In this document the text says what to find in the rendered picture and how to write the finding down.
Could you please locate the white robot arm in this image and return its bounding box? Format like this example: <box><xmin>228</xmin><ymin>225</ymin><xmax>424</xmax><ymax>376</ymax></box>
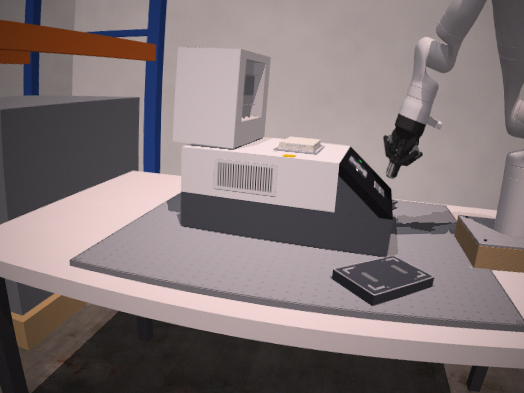
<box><xmin>399</xmin><ymin>0</ymin><xmax>524</xmax><ymax>237</ymax></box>

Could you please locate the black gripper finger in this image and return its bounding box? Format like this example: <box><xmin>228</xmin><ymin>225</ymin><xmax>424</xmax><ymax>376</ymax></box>
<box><xmin>388</xmin><ymin>139</ymin><xmax>423</xmax><ymax>179</ymax></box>
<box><xmin>383</xmin><ymin>134</ymin><xmax>400</xmax><ymax>177</ymax></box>

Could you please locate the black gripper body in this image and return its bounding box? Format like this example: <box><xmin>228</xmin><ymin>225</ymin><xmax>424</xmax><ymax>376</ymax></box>
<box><xmin>392</xmin><ymin>114</ymin><xmax>426</xmax><ymax>154</ymax></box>

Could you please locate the white and dark grey lab machine with lid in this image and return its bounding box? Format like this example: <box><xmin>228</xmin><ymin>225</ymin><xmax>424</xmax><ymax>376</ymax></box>
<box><xmin>173</xmin><ymin>47</ymin><xmax>393</xmax><ymax>256</ymax></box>

